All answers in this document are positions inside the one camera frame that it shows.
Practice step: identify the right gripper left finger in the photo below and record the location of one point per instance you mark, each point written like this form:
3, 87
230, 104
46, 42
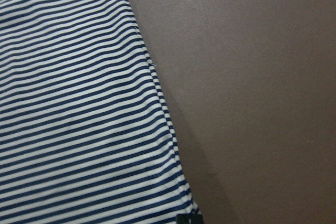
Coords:
182, 219

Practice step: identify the navy white striped polo shirt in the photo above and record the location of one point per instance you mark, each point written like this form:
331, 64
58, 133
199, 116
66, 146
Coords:
86, 136

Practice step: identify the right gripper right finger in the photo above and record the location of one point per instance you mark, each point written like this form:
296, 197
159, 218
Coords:
196, 219

